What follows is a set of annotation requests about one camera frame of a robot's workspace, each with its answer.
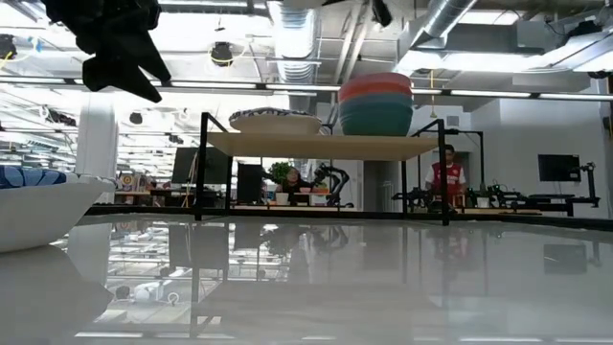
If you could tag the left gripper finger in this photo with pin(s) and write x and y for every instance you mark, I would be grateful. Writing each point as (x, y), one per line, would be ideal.
(110, 74)
(151, 64)

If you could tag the small black background monitor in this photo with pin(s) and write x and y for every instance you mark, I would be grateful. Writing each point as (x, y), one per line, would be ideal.
(250, 182)

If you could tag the thin black background frame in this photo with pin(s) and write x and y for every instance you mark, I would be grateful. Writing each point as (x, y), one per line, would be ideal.
(482, 153)

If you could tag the black rail with light strips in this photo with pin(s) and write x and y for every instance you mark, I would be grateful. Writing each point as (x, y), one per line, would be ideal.
(306, 87)

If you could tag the black wall monitor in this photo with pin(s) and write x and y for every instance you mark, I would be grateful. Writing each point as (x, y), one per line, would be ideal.
(558, 167)

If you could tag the large black background monitor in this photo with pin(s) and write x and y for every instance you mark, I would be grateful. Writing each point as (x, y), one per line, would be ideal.
(215, 165)

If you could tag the seated person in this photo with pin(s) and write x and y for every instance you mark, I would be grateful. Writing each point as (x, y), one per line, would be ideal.
(293, 182)

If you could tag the teal plastic bowl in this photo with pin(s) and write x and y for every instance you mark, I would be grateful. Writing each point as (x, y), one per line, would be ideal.
(376, 125)

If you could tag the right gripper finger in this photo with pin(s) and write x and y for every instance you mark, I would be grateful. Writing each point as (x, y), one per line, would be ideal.
(383, 12)

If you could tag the black background robot arm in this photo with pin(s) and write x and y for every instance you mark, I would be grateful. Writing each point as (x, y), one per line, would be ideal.
(498, 196)
(412, 196)
(341, 178)

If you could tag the small background plant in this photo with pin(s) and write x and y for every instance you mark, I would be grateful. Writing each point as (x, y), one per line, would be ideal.
(280, 171)

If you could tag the black aluminium table frame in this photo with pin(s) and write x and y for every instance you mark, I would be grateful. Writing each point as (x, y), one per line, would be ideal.
(574, 223)

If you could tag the standing person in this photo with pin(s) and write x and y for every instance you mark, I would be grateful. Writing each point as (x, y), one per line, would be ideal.
(457, 175)

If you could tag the wooden shelf with black legs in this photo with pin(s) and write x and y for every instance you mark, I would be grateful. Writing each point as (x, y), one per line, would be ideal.
(311, 146)

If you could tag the black overhead camera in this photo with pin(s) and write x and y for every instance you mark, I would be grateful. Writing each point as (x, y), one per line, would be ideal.
(221, 53)

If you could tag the black round ceiling device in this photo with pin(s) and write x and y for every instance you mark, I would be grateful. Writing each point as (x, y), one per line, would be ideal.
(136, 118)

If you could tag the silver ribbed ventilation duct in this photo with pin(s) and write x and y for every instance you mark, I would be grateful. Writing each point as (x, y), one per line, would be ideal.
(292, 38)

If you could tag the white plant pot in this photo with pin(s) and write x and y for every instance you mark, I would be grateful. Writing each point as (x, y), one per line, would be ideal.
(282, 198)

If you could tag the blue plastic bowl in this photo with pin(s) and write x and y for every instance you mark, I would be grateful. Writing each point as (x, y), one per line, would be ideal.
(376, 105)

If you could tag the silver smooth ventilation duct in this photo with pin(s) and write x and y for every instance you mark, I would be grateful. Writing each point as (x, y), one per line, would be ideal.
(445, 19)

